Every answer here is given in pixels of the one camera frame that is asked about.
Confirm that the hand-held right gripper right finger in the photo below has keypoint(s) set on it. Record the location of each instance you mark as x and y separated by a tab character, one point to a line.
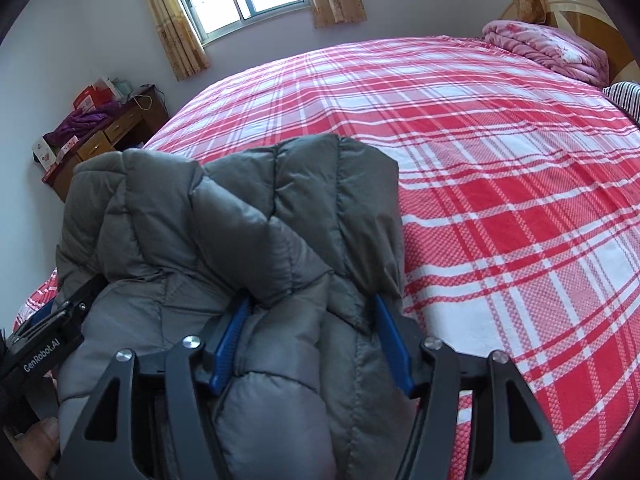
395	345

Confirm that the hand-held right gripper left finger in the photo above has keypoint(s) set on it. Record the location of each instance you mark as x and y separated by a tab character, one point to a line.
229	345

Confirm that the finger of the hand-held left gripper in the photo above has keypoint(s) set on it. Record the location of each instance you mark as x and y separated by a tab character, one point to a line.
85	292

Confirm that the grey puffer jacket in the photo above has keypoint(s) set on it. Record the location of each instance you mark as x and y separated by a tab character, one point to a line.
260	240

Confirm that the person's left hand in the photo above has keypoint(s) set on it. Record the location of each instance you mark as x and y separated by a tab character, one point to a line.
45	437

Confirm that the white box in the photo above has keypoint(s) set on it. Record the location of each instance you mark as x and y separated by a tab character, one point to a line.
44	154

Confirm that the flat pink box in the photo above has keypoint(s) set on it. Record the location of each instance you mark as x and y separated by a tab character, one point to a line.
67	147

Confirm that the wooden desk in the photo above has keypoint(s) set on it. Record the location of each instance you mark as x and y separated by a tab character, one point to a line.
115	132

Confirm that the purple cloth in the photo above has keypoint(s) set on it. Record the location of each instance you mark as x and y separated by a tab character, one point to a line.
82	122

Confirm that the bed with red plaid sheet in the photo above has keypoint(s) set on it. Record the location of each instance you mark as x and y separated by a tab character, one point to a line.
500	210

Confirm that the red box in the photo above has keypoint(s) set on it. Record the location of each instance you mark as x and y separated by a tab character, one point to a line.
90	99

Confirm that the pale green bag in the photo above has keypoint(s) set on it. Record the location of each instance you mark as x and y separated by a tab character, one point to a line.
116	90

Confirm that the pink folded quilt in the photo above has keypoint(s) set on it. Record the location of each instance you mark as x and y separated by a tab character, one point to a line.
550	47

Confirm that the striped pillow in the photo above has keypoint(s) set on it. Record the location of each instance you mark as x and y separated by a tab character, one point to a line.
625	99

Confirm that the wooden headboard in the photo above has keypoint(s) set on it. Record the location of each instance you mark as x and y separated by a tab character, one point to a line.
590	15

